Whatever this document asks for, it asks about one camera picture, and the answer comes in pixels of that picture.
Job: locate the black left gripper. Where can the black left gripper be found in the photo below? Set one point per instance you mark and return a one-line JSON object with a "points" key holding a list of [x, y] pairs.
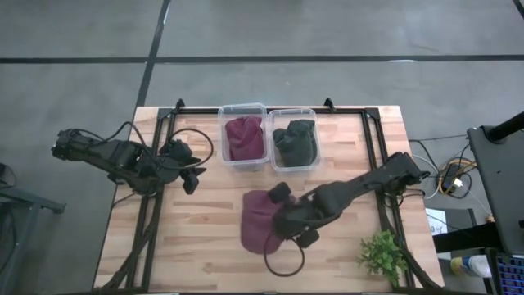
{"points": [[174, 169]]}

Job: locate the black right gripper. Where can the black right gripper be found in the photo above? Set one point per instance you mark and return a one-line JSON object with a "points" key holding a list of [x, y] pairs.
{"points": [[296, 219]]}

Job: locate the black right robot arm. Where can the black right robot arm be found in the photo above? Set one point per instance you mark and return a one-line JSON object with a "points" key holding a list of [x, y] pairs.
{"points": [[368, 180]]}

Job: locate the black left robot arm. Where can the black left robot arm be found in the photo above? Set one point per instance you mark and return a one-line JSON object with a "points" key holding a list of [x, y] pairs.
{"points": [[102, 151]]}

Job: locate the clear plastic bin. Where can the clear plastic bin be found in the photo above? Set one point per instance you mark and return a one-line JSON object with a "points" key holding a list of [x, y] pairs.
{"points": [[314, 114], [245, 166]]}

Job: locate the green artificial plant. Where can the green artificial plant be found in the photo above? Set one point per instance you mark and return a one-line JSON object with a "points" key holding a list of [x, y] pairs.
{"points": [[382, 256]]}

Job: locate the white paper sheet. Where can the white paper sheet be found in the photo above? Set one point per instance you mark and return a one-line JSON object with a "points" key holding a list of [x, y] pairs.
{"points": [[436, 221]]}

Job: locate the black stand base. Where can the black stand base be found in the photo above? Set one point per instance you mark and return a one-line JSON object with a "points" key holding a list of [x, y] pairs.
{"points": [[466, 237]]}

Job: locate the grey metal stand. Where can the grey metal stand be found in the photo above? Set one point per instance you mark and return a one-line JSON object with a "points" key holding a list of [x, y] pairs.
{"points": [[20, 246]]}

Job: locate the black monitor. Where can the black monitor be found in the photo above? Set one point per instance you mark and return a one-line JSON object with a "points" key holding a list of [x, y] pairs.
{"points": [[499, 188]]}

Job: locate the backlit keyboard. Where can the backlit keyboard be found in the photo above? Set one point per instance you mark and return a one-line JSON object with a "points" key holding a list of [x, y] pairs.
{"points": [[509, 276]]}

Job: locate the black pole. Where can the black pole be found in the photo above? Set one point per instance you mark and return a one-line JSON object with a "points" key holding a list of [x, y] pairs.
{"points": [[505, 127]]}

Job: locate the black aluminium frame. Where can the black aluminium frame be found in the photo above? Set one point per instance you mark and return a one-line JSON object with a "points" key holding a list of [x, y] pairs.
{"points": [[192, 110]]}

